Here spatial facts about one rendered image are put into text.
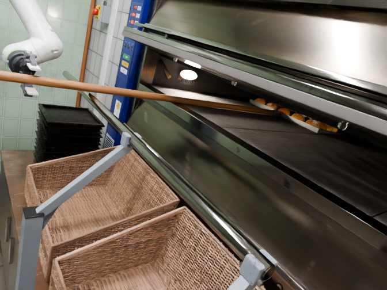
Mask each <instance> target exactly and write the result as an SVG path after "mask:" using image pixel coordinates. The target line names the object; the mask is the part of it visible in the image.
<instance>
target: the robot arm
mask: <svg viewBox="0 0 387 290"><path fill-rule="evenodd" d="M9 1H10V3H11V4H12V6H13V7H14V9H15V11H16V12H17V14H18V16H19V18H20V19H21V21H22V23H23V24H24V27H25V29H26V31H27V32H28V33H29V35H30V37H31V38H30V39H29V40H25V41H22V42H19V43H14V44H10V45H8V46H6V47H5V48H4V50H3V52H2V59H3V62H4V64H6V65H7V66H8V68H10V70H11V71H12V72H13V73H20V74H28V75H34V74H35V73H36V72H37V71H39V72H41V66H38V64H41V63H44V62H47V61H50V60H54V59H57V58H58V57H60V56H61V54H62V53H63V43H62V41H61V40H60V38H59V37H58V35H57V34H56V33H55V31H54V30H53V28H52V26H51V25H50V23H49V22H48V20H47V19H46V17H45V15H44V13H43V12H42V10H41V8H40V6H39V4H38V2H37V0H9ZM20 87H21V88H22V91H23V94H24V96H25V97H33V96H38V95H39V94H38V92H37V91H36V89H35V88H34V87H33V85H30V84H24V83H22V84H21V85H20Z"/></svg>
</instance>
